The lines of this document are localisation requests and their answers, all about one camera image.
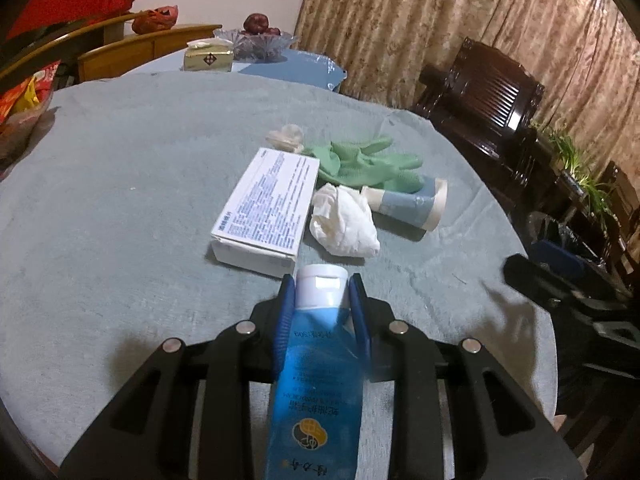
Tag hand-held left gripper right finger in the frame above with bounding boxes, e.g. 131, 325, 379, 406
348, 272, 586, 480

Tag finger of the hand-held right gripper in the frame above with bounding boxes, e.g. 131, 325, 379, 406
502, 253, 640, 322
530, 240, 587, 282

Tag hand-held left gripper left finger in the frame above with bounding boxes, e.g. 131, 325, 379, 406
60, 274, 296, 480

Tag bin with black bag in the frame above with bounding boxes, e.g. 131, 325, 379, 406
524, 209, 618, 283

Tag blue squeeze tube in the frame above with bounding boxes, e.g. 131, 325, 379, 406
266, 263, 364, 480

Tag large white tissue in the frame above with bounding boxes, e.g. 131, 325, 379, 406
308, 183, 381, 259

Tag blue and cream paper cup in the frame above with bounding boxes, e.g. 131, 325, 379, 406
360, 177, 449, 233

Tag white printed carton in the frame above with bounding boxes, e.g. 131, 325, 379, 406
208, 147, 321, 279

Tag green rubber glove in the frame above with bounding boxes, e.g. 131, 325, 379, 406
301, 135, 426, 194

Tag small tissue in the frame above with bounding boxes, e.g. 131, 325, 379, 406
266, 123, 306, 154

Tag dark wooden side table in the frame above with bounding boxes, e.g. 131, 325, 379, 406
527, 165, 608, 241

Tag dark wooden armchair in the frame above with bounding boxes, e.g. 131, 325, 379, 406
409, 36, 554, 182
594, 160, 640, 283

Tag green potted plant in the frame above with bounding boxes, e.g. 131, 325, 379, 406
531, 120, 622, 217

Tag blue tablecloth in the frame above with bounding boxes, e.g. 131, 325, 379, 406
121, 47, 350, 94

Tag beige patterned curtain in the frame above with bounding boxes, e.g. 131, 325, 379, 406
294, 0, 640, 163

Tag cream tissue box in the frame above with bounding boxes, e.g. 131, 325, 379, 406
183, 38, 235, 74

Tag glass fruit bowl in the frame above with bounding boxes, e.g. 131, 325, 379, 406
213, 28, 300, 63

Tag red apples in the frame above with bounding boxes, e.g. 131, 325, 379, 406
243, 13, 282, 37

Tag light wooden cabinet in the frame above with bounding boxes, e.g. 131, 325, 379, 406
77, 23, 223, 83

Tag red plastic bag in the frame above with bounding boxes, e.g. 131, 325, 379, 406
131, 5, 180, 35

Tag bowl of red snack packets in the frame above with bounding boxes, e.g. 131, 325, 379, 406
0, 60, 62, 172

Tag curved wooden chair back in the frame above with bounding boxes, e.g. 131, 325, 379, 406
0, 12, 152, 92

